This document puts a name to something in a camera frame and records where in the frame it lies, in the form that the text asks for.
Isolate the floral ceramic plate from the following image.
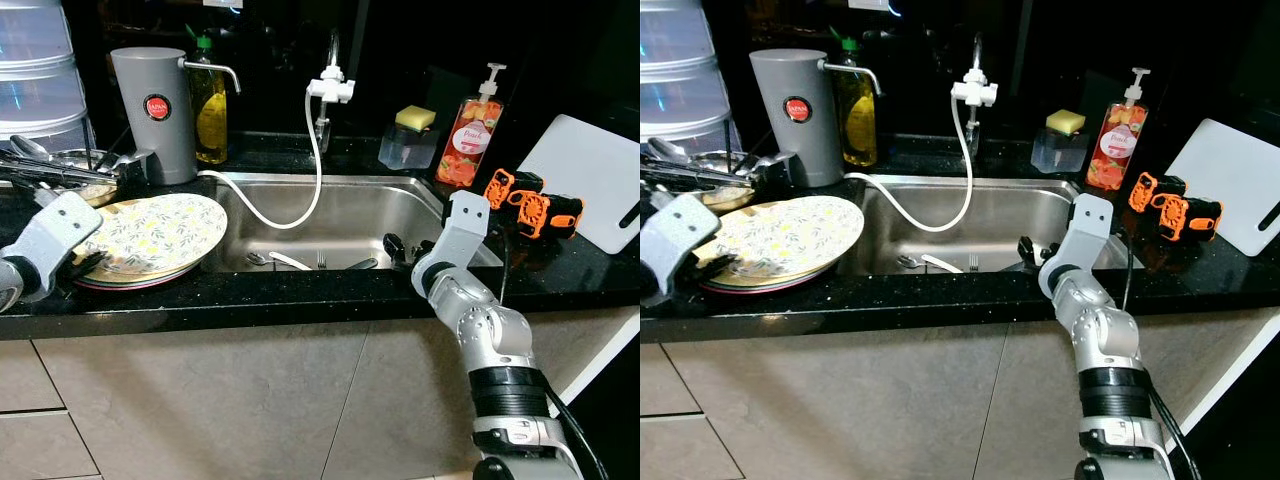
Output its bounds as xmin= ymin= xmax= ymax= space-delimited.
xmin=75 ymin=260 xmax=206 ymax=293
xmin=700 ymin=262 xmax=846 ymax=296
xmin=700 ymin=195 xmax=866 ymax=284
xmin=75 ymin=193 xmax=228 ymax=281

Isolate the stainless steel sink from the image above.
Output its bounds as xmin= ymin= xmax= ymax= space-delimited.
xmin=205 ymin=172 xmax=501 ymax=273
xmin=845 ymin=175 xmax=1131 ymax=276

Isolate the steel bowl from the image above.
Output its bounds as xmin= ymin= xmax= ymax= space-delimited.
xmin=690 ymin=152 xmax=776 ymax=208
xmin=45 ymin=148 xmax=131 ymax=208

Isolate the clear plastic sponge holder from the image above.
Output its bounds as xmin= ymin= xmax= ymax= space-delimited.
xmin=1030 ymin=128 xmax=1089 ymax=174
xmin=378 ymin=125 xmax=441 ymax=171

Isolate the orange black handheld fan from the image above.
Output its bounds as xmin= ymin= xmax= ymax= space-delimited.
xmin=484 ymin=168 xmax=546 ymax=211
xmin=507 ymin=188 xmax=584 ymax=241
xmin=1128 ymin=172 xmax=1188 ymax=214
xmin=1150 ymin=192 xmax=1223 ymax=243

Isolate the peach hand soap bottle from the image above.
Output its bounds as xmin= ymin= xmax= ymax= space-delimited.
xmin=1087 ymin=67 xmax=1151 ymax=191
xmin=437 ymin=63 xmax=506 ymax=188

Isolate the white cutting board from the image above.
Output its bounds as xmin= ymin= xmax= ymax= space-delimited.
xmin=1165 ymin=118 xmax=1280 ymax=258
xmin=517 ymin=113 xmax=641 ymax=254

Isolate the white faucet diverter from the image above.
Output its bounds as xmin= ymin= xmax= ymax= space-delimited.
xmin=306 ymin=67 xmax=356 ymax=104
xmin=950 ymin=70 xmax=999 ymax=109

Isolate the yellow dish soap bottle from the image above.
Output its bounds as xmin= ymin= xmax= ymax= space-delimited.
xmin=190 ymin=35 xmax=229 ymax=166
xmin=832 ymin=37 xmax=878 ymax=168

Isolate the grey water filter canister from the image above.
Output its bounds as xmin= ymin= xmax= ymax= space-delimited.
xmin=110 ymin=47 xmax=241 ymax=186
xmin=750 ymin=48 xmax=881 ymax=189

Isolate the chrome faucet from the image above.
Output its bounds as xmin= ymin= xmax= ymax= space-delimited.
xmin=318 ymin=30 xmax=346 ymax=151
xmin=962 ymin=35 xmax=986 ymax=156

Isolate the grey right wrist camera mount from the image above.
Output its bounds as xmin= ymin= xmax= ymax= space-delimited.
xmin=1045 ymin=193 xmax=1116 ymax=291
xmin=415 ymin=190 xmax=493 ymax=291

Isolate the white flexible hose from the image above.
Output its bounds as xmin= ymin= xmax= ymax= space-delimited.
xmin=198 ymin=95 xmax=326 ymax=231
xmin=840 ymin=100 xmax=976 ymax=233

